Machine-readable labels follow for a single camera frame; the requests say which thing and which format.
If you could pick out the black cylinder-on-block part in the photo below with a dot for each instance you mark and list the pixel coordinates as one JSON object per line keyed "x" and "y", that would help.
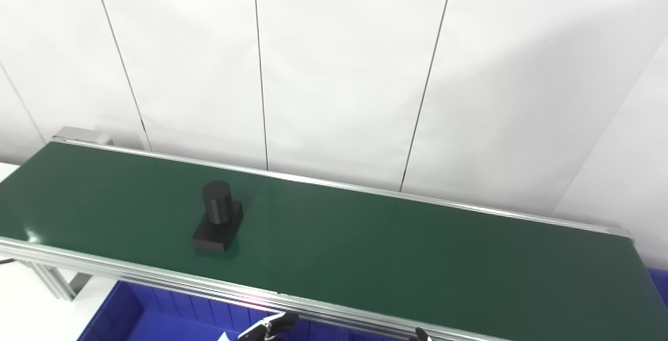
{"x": 216, "y": 221}

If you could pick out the white paper label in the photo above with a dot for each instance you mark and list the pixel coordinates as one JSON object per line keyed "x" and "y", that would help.
{"x": 224, "y": 337}

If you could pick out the aluminium conveyor support leg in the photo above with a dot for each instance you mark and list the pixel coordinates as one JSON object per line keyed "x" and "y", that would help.
{"x": 57, "y": 281}

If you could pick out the blue plastic bin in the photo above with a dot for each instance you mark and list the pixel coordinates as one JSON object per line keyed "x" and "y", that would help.
{"x": 156, "y": 315}
{"x": 660, "y": 283}

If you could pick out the green conveyor belt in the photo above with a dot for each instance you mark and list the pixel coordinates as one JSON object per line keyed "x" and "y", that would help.
{"x": 156, "y": 282}
{"x": 365, "y": 247}

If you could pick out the grey conveyor end housing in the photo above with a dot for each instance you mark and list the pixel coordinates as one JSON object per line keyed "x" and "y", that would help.
{"x": 83, "y": 134}

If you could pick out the left white and black hand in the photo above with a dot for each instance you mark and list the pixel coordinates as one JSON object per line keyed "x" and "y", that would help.
{"x": 269, "y": 325}

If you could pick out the right white and black hand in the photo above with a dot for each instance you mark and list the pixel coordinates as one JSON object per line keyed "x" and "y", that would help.
{"x": 420, "y": 336}

